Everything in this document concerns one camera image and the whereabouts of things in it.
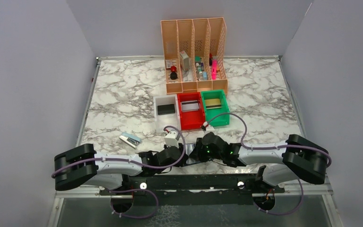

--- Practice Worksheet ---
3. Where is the red and black stamp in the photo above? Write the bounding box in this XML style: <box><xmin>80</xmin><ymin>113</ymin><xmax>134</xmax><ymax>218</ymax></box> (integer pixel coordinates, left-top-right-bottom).
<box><xmin>170</xmin><ymin>66</ymin><xmax>178</xmax><ymax>80</ymax></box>

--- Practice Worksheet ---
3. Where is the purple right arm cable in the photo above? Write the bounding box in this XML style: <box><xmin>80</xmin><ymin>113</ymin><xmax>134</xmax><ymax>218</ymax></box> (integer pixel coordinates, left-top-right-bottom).
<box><xmin>201</xmin><ymin>112</ymin><xmax>332</xmax><ymax>217</ymax></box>

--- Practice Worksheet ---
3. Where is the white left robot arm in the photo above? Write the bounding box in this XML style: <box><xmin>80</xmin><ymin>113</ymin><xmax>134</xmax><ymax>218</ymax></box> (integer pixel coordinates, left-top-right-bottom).
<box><xmin>52</xmin><ymin>143</ymin><xmax>191</xmax><ymax>194</ymax></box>

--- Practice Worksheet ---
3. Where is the green plastic bin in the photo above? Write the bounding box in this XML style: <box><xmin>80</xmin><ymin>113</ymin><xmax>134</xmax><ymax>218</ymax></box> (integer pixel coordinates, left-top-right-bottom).
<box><xmin>201</xmin><ymin>90</ymin><xmax>230</xmax><ymax>127</ymax></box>

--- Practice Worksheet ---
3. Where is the navy blue card holder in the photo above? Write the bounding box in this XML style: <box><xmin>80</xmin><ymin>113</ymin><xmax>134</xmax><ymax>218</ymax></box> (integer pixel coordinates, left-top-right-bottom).
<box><xmin>185</xmin><ymin>143</ymin><xmax>199</xmax><ymax>166</ymax></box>

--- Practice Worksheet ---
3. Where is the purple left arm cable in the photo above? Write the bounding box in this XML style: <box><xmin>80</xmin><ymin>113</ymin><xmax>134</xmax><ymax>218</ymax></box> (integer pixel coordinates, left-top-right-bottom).
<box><xmin>51</xmin><ymin>125</ymin><xmax>187</xmax><ymax>219</ymax></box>

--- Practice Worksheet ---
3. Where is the light blue stapler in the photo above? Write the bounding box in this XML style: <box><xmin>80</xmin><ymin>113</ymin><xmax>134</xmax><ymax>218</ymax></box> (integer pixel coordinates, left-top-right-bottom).
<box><xmin>119</xmin><ymin>132</ymin><xmax>141</xmax><ymax>148</ymax></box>

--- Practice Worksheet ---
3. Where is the peach desk file organizer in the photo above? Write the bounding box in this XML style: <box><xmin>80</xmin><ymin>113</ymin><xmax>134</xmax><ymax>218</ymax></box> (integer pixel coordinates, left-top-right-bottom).
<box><xmin>160</xmin><ymin>17</ymin><xmax>228</xmax><ymax>95</ymax></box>

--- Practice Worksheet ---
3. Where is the pink highlighter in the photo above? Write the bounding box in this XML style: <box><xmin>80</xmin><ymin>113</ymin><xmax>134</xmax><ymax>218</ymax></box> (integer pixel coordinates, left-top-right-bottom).
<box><xmin>211</xmin><ymin>60</ymin><xmax>217</xmax><ymax>80</ymax></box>

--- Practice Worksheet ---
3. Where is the white box in organizer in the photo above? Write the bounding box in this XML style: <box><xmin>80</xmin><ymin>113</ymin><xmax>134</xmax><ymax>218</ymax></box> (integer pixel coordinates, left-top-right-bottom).
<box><xmin>179</xmin><ymin>51</ymin><xmax>190</xmax><ymax>71</ymax></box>

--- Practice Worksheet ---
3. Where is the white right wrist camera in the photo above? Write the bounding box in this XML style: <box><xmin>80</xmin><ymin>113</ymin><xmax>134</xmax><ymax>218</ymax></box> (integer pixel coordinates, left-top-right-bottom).
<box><xmin>201</xmin><ymin>122</ymin><xmax>215</xmax><ymax>132</ymax></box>

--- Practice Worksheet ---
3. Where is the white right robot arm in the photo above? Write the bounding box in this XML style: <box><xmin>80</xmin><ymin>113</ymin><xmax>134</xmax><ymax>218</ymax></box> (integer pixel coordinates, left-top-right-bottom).
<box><xmin>186</xmin><ymin>132</ymin><xmax>331</xmax><ymax>192</ymax></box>

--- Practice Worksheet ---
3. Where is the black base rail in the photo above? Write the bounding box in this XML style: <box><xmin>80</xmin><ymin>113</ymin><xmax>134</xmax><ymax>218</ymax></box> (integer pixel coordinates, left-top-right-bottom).
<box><xmin>99</xmin><ymin>174</ymin><xmax>284</xmax><ymax>210</ymax></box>

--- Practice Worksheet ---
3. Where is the black card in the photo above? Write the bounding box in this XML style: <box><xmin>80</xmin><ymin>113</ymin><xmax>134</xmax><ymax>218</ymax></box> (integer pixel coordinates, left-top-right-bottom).
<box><xmin>156</xmin><ymin>104</ymin><xmax>176</xmax><ymax>115</ymax></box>

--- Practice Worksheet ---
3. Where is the red plastic bin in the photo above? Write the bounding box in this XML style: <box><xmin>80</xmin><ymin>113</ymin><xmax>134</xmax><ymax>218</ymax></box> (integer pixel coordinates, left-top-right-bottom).
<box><xmin>177</xmin><ymin>92</ymin><xmax>205</xmax><ymax>130</ymax></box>

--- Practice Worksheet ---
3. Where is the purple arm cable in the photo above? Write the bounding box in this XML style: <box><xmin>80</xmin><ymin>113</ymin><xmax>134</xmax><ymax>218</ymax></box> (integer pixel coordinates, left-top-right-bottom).
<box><xmin>51</xmin><ymin>125</ymin><xmax>187</xmax><ymax>219</ymax></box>
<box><xmin>201</xmin><ymin>112</ymin><xmax>332</xmax><ymax>217</ymax></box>

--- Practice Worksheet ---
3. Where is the white plastic bin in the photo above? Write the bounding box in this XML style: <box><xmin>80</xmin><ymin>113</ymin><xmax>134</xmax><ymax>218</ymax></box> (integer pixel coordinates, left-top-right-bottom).
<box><xmin>153</xmin><ymin>95</ymin><xmax>181</xmax><ymax>133</ymax></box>

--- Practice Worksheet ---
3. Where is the silver card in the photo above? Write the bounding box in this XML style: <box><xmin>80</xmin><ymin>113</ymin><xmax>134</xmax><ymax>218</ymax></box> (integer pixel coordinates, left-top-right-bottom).
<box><xmin>181</xmin><ymin>100</ymin><xmax>200</xmax><ymax>113</ymax></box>

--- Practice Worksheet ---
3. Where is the gold card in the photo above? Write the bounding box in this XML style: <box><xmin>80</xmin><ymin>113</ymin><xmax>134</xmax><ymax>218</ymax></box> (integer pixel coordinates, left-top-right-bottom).
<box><xmin>204</xmin><ymin>98</ymin><xmax>222</xmax><ymax>109</ymax></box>

